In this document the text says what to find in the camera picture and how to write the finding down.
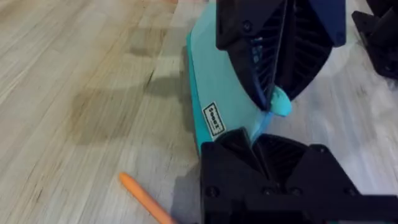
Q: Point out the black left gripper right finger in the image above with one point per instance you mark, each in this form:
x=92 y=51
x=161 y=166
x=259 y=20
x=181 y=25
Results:
x=298 y=168

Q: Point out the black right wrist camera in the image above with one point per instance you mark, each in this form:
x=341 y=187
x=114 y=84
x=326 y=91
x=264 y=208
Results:
x=381 y=37

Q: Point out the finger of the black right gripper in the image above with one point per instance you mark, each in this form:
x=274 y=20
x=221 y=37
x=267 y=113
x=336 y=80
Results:
x=308 y=46
x=248 y=40

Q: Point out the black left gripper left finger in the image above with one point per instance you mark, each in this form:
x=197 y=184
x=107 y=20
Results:
x=227 y=174

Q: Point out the turquoise soft zip bag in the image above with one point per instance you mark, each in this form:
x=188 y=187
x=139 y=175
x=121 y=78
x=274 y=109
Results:
x=217 y=81

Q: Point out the orange pen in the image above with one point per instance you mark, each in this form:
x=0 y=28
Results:
x=144 y=197

